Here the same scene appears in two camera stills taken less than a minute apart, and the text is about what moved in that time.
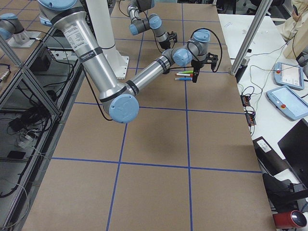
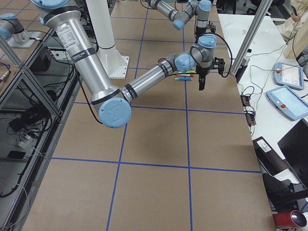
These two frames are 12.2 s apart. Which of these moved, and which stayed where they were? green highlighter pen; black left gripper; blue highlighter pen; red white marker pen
Moved: black left gripper
Stayed: red white marker pen; blue highlighter pen; green highlighter pen
